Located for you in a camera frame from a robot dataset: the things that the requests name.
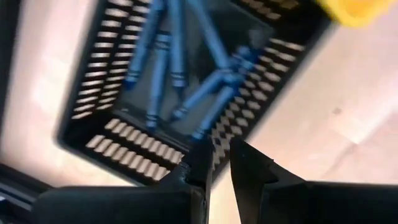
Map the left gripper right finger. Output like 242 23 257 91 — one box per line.
229 138 398 224

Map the blue crayon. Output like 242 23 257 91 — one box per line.
229 45 259 76
191 85 238 142
167 0 188 94
186 0 233 72
124 0 165 91
144 30 174 130
169 70 244 122

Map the black plastic basket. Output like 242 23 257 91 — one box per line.
55 0 334 187

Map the yellow plastic basket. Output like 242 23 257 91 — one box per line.
315 0 398 29

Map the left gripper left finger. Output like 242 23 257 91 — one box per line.
30 136 215 224

